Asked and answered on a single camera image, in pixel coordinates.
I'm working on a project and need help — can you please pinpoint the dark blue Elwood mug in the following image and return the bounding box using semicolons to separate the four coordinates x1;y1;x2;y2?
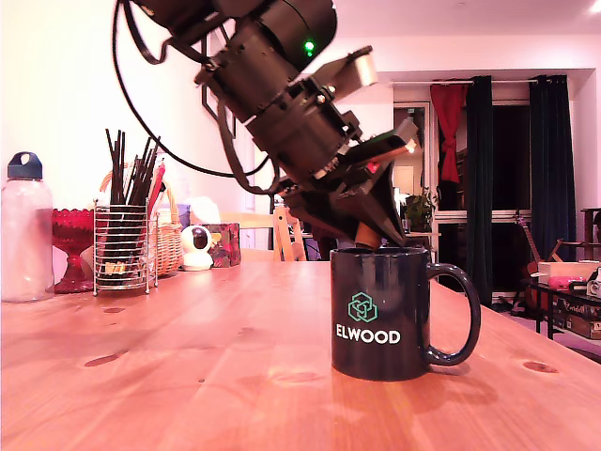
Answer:
330;246;483;382

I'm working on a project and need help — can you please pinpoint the small white round camera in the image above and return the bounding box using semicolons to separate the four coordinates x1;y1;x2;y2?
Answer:
179;224;213;272

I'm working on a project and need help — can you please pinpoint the light wooden chair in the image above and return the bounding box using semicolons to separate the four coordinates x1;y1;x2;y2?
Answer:
218;209;309;263

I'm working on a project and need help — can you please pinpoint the white tissue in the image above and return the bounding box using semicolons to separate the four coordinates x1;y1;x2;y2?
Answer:
187;195;221;226

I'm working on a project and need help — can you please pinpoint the acoustic guitar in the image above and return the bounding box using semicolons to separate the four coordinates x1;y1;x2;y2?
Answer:
510;210;550;314

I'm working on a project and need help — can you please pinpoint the red utensil handle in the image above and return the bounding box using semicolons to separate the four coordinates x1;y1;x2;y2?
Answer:
148;162;168;208

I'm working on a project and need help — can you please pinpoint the pink case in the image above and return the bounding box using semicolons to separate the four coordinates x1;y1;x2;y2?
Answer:
547;275;588;293

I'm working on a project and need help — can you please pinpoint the clear bottle with blue cap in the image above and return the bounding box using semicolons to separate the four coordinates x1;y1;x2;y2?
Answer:
1;150;54;303

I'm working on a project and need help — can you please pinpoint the metal wire utensil rack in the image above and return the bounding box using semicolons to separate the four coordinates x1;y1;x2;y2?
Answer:
92;196;160;297

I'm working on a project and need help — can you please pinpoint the black low table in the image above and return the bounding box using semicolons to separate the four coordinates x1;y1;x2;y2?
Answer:
519;276;601;340

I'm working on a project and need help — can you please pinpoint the light wooden box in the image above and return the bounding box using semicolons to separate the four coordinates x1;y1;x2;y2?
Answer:
537;260;601;287

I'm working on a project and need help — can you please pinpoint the dark green curtain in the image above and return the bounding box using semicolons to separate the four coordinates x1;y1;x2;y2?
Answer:
464;75;494;309
528;74;577;262

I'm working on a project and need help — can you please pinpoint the red curtain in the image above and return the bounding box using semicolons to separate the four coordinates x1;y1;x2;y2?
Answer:
429;83;470;185

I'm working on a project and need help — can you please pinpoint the green potted plant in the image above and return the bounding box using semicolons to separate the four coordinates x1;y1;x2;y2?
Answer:
404;187;440;234

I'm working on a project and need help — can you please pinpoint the white instant camera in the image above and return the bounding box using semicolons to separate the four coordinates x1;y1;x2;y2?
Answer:
583;266;601;300

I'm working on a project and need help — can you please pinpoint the wicker basket with handle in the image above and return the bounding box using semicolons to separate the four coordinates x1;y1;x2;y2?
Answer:
100;169;183;278

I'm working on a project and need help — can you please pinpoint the brown suitcase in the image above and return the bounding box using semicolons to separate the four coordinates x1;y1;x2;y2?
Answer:
552;296;601;340

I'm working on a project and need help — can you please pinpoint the red glass goblet bowl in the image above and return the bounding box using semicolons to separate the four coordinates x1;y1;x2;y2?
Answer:
51;208;95;295

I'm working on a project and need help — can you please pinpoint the floral tissue box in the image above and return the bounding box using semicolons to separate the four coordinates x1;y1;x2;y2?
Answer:
201;222;242;269

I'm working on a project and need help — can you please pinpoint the mustard yellow coffee capsule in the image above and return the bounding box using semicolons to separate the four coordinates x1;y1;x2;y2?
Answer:
354;224;381;251

